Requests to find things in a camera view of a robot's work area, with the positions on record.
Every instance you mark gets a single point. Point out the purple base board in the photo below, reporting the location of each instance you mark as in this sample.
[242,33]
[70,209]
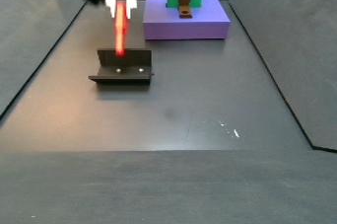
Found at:
[162,24]

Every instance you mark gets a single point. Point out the black angled holder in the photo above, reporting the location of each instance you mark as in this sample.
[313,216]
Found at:
[129,68]

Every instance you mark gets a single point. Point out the red peg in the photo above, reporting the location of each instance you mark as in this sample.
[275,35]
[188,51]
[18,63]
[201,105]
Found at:
[120,27]

